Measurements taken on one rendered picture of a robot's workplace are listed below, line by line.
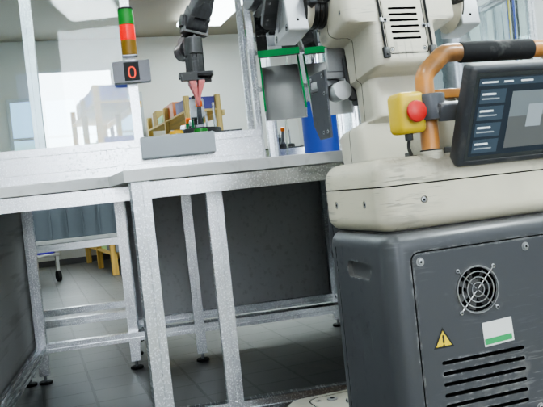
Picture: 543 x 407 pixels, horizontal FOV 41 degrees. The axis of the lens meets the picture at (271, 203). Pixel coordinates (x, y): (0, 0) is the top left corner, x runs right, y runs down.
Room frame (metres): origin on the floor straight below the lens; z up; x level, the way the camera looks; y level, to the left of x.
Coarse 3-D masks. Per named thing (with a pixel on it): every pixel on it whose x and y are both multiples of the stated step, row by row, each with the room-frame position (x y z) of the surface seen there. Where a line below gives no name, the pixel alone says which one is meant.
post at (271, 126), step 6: (264, 60) 3.45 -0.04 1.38; (264, 66) 3.45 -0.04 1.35; (270, 126) 3.45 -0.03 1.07; (276, 126) 3.46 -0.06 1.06; (270, 132) 3.45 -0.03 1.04; (276, 132) 3.46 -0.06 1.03; (270, 138) 3.45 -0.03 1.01; (276, 138) 3.46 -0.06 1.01; (270, 144) 3.45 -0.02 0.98; (276, 144) 3.45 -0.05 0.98; (270, 150) 3.45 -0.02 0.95; (276, 150) 3.45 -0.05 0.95; (270, 156) 3.48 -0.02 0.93; (276, 156) 3.45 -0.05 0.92
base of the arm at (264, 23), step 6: (264, 0) 1.62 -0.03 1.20; (270, 0) 1.62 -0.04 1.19; (276, 0) 1.63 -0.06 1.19; (264, 6) 1.63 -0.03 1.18; (270, 6) 1.63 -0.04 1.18; (276, 6) 1.64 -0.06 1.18; (264, 12) 1.64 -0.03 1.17; (270, 12) 1.64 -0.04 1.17; (276, 12) 1.65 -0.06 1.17; (264, 18) 1.64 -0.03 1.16; (270, 18) 1.65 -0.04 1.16; (276, 18) 1.65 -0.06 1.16; (264, 24) 1.65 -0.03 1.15; (270, 24) 1.66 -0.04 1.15
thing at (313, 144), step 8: (304, 120) 3.18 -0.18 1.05; (312, 120) 3.15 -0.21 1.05; (336, 120) 3.19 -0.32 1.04; (304, 128) 3.19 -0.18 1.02; (312, 128) 3.15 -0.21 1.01; (336, 128) 3.18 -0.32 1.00; (304, 136) 3.20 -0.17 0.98; (312, 136) 3.15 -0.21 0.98; (336, 136) 3.17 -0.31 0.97; (304, 144) 3.21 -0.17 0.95; (312, 144) 3.15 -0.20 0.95; (320, 144) 3.14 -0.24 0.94; (328, 144) 3.14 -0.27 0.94; (336, 144) 3.17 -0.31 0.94; (312, 152) 3.16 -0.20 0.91; (320, 152) 3.14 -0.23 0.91
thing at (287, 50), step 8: (256, 24) 2.53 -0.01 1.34; (256, 32) 2.54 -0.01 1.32; (264, 32) 2.54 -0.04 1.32; (256, 40) 2.37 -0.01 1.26; (264, 40) 2.48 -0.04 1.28; (264, 48) 2.38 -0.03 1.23; (280, 48) 2.28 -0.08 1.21; (288, 48) 2.28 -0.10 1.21; (296, 48) 2.29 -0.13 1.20; (264, 56) 2.29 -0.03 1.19; (272, 56) 2.29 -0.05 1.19; (280, 56) 2.29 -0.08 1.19
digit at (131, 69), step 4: (124, 64) 2.38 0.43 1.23; (128, 64) 2.38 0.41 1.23; (132, 64) 2.38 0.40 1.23; (136, 64) 2.38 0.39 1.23; (124, 68) 2.38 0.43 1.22; (128, 68) 2.38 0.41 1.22; (132, 68) 2.38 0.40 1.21; (136, 68) 2.38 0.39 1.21; (124, 72) 2.38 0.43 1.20; (128, 72) 2.38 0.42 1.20; (132, 72) 2.38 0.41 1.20; (136, 72) 2.38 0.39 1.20; (124, 76) 2.38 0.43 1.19; (128, 76) 2.38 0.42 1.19; (132, 76) 2.38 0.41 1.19; (136, 76) 2.38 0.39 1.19; (128, 80) 2.38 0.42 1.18; (132, 80) 2.38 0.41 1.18
